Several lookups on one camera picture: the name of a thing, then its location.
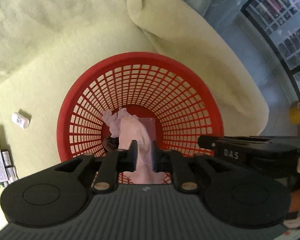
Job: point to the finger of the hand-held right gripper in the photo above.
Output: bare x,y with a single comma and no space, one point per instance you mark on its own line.
207,142

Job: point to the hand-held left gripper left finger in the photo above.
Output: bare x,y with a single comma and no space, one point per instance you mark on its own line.
133,156

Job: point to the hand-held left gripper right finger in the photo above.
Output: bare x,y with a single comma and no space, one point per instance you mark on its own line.
157,156

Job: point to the red plastic mesh basket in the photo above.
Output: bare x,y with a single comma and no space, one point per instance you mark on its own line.
140,62

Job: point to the small white bottle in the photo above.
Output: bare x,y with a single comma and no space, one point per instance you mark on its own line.
20,120

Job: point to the small glass vials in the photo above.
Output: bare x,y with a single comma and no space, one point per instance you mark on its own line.
8,165

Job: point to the glass window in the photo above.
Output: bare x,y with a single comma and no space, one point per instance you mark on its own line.
285,25

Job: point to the light green covered sofa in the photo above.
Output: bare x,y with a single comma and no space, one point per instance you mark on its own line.
40,55

